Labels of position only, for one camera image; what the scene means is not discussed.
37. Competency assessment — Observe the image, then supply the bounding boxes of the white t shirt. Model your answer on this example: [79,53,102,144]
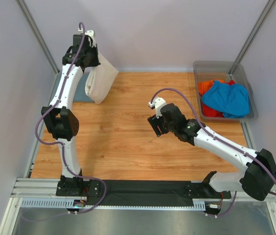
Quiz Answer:
[85,52,119,104]

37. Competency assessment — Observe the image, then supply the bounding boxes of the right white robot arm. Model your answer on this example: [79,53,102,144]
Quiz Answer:
[148,97,276,201]

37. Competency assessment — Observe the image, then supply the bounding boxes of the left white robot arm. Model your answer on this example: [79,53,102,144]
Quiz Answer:
[41,31,100,196]

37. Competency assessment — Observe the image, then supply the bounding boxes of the red t shirt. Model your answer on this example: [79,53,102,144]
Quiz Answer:
[202,80,235,118]

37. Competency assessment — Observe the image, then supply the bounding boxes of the folded grey-blue t shirt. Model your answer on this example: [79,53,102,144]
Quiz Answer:
[52,72,94,103]

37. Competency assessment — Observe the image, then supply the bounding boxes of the orange t shirt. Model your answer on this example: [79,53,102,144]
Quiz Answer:
[198,80,215,96]

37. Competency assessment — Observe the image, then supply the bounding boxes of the clear plastic bin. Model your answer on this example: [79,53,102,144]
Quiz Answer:
[193,61,257,122]

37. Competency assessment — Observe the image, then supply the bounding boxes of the blue t shirt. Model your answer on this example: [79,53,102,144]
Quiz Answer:
[202,80,250,118]

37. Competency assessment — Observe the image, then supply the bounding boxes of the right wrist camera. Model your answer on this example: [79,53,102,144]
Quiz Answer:
[148,96,166,118]

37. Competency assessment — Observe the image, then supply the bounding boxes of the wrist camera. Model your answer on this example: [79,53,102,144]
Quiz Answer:
[148,96,166,118]
[78,28,97,48]

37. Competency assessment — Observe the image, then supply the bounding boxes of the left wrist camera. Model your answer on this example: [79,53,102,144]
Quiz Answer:
[78,28,97,48]

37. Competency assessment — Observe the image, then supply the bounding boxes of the left corner aluminium post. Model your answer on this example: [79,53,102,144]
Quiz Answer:
[15,0,59,74]

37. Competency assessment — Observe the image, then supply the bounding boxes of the corner aluminium post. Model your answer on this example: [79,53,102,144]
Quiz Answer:
[15,0,59,74]
[228,0,276,76]

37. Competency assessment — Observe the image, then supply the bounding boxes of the slotted cable duct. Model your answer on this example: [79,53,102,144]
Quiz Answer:
[20,198,206,212]

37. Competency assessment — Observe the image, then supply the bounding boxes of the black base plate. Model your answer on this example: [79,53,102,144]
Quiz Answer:
[56,177,231,207]

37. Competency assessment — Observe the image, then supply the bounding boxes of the aluminium frame rail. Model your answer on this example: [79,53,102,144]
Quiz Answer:
[10,178,276,202]

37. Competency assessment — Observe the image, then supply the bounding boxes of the right corner aluminium post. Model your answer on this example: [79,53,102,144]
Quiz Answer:
[228,0,276,76]

